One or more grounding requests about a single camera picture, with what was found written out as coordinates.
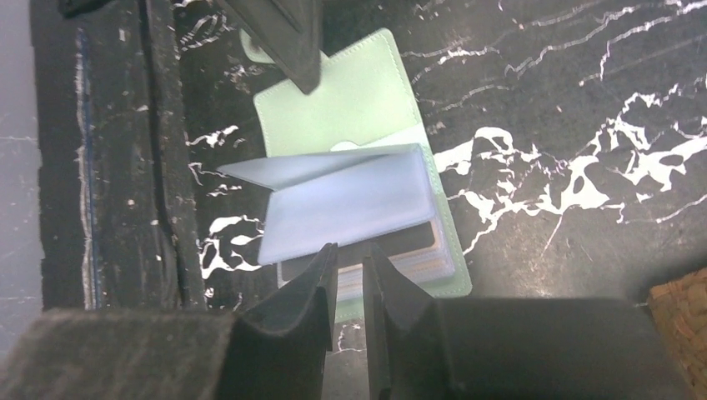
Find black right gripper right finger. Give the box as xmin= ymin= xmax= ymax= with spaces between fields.
xmin=363 ymin=245 xmax=692 ymax=399

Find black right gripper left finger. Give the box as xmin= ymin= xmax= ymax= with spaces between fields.
xmin=1 ymin=243 xmax=338 ymax=399

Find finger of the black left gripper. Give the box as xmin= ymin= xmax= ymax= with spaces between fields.
xmin=218 ymin=0 xmax=323 ymax=94

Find mint green card holder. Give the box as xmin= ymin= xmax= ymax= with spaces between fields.
xmin=219 ymin=28 xmax=472 ymax=322

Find wicker divided tray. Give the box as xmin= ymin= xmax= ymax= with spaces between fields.
xmin=647 ymin=268 xmax=706 ymax=399

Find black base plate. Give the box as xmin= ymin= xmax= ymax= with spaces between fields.
xmin=29 ymin=1 xmax=206 ymax=309

